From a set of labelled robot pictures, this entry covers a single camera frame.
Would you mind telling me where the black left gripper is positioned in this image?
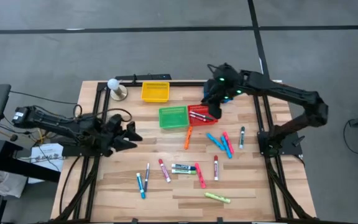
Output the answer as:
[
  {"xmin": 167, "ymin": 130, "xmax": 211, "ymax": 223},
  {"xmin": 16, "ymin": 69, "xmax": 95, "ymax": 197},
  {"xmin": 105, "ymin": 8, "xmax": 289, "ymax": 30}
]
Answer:
[{"xmin": 103, "ymin": 113, "xmax": 144, "ymax": 153}]

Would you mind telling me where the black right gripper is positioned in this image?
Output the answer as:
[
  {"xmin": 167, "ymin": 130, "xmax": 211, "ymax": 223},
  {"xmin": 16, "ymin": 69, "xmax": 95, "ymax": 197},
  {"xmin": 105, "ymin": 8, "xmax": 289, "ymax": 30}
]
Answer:
[{"xmin": 201, "ymin": 63, "xmax": 245, "ymax": 119}]

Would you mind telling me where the thin red whiteboard marker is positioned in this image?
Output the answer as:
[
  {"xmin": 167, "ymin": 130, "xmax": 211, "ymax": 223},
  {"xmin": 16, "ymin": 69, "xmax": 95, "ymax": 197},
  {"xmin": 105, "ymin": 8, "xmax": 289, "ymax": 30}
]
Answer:
[{"xmin": 189, "ymin": 114, "xmax": 208, "ymax": 123}]

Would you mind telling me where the orange highlighter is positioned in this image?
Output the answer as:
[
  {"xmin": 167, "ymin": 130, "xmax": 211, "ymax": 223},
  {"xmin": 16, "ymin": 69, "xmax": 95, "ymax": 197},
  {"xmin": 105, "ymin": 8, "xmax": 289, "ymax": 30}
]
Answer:
[{"xmin": 183, "ymin": 125, "xmax": 194, "ymax": 151}]

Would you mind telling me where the dark green Expo marker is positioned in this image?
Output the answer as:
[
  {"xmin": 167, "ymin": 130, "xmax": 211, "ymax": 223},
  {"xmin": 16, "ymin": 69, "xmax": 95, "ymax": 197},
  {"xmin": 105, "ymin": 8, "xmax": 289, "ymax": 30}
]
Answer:
[{"xmin": 239, "ymin": 126, "xmax": 246, "ymax": 149}]

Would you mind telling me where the thin dark blue marker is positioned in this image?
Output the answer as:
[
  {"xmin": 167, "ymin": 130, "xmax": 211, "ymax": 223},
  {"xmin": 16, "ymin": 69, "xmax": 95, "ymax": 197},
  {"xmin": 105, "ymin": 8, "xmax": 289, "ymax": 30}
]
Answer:
[{"xmin": 144, "ymin": 162, "xmax": 151, "ymax": 193}]

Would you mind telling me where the cyan Expo marker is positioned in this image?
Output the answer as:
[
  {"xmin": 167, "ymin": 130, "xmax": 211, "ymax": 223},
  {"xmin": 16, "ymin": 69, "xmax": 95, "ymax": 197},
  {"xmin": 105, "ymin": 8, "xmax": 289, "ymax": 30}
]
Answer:
[{"xmin": 135, "ymin": 172, "xmax": 147, "ymax": 200}]

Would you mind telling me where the red plastic basket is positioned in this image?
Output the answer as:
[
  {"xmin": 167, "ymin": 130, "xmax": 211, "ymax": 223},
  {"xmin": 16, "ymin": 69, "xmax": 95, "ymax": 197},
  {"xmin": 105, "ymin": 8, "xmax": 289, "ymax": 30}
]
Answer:
[{"xmin": 187, "ymin": 104, "xmax": 220, "ymax": 127}]

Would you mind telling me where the blue plastic basket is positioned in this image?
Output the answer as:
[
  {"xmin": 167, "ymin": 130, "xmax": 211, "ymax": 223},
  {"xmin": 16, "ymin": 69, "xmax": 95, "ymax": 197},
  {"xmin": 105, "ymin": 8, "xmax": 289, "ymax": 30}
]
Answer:
[{"xmin": 203, "ymin": 81, "xmax": 233, "ymax": 104}]

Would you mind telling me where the cyan highlighter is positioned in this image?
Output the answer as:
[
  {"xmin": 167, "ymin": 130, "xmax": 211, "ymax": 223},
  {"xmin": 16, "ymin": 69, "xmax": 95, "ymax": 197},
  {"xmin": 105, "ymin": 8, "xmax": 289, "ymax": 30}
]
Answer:
[
  {"xmin": 206, "ymin": 133, "xmax": 226, "ymax": 151},
  {"xmin": 221, "ymin": 135, "xmax": 232, "ymax": 159}
]

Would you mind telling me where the pink highlighter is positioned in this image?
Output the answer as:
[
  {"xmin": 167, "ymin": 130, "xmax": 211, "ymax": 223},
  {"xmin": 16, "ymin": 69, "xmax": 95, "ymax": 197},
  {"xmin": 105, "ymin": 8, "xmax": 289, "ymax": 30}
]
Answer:
[
  {"xmin": 222, "ymin": 131, "xmax": 235, "ymax": 155},
  {"xmin": 194, "ymin": 162, "xmax": 207, "ymax": 189}
]

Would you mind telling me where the green plastic basket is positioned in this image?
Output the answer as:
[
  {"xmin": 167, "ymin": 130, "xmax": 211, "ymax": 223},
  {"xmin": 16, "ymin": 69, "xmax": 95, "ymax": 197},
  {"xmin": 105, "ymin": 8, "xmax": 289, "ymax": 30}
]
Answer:
[{"xmin": 158, "ymin": 106, "xmax": 190, "ymax": 130}]

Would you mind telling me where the magenta Expo marker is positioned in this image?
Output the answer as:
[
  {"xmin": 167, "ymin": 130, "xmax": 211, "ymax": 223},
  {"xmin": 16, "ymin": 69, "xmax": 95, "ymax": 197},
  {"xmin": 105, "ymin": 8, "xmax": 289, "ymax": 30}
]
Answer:
[{"xmin": 158, "ymin": 159, "xmax": 172, "ymax": 184}]

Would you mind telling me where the yellow plastic basket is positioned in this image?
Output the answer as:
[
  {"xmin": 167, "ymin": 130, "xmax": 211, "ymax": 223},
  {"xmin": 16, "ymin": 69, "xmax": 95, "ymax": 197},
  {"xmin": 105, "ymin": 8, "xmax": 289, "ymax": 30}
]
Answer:
[{"xmin": 140, "ymin": 81, "xmax": 170, "ymax": 103}]

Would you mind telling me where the white bulb table lamp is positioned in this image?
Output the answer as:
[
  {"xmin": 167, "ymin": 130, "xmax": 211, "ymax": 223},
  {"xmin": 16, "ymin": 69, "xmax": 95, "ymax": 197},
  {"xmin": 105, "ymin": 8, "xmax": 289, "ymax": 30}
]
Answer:
[{"xmin": 106, "ymin": 78, "xmax": 128, "ymax": 101}]

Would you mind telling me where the blue Expo marker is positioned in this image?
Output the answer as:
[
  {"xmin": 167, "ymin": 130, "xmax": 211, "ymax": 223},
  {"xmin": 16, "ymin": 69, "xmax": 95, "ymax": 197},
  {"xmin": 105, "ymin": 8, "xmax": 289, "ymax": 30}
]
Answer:
[{"xmin": 171, "ymin": 163, "xmax": 197, "ymax": 171}]

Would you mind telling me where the light green Expo marker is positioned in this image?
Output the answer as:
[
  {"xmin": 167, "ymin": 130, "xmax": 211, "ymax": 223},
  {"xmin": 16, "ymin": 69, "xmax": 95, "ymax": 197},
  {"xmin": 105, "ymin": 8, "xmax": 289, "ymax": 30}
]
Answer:
[{"xmin": 171, "ymin": 169, "xmax": 198, "ymax": 175}]

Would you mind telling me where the black power strip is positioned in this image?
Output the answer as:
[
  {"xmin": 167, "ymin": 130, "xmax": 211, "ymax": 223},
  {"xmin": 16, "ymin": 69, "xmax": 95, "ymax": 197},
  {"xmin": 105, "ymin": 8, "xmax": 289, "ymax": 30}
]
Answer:
[{"xmin": 114, "ymin": 73, "xmax": 173, "ymax": 82}]

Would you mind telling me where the white printed paper sheet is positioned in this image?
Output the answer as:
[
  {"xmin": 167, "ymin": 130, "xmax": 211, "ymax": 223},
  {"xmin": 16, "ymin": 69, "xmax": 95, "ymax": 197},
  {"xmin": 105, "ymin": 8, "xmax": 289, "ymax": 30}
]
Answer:
[{"xmin": 28, "ymin": 144, "xmax": 65, "ymax": 184}]

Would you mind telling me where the lime green highlighter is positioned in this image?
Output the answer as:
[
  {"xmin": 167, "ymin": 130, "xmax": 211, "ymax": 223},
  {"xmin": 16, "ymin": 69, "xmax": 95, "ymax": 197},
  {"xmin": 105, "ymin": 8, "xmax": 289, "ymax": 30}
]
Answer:
[{"xmin": 203, "ymin": 192, "xmax": 231, "ymax": 205}]

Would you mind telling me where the grey plastic bag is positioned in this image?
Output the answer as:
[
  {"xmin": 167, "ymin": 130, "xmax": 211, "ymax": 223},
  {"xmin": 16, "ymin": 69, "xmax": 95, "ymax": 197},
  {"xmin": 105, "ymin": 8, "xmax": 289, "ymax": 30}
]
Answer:
[{"xmin": 0, "ymin": 170, "xmax": 27, "ymax": 199}]

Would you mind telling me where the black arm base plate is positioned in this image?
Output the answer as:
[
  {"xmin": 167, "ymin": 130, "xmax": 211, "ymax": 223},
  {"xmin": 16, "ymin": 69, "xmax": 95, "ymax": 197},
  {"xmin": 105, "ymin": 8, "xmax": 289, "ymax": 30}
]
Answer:
[
  {"xmin": 257, "ymin": 129, "xmax": 304, "ymax": 157},
  {"xmin": 61, "ymin": 142, "xmax": 108, "ymax": 157}
]

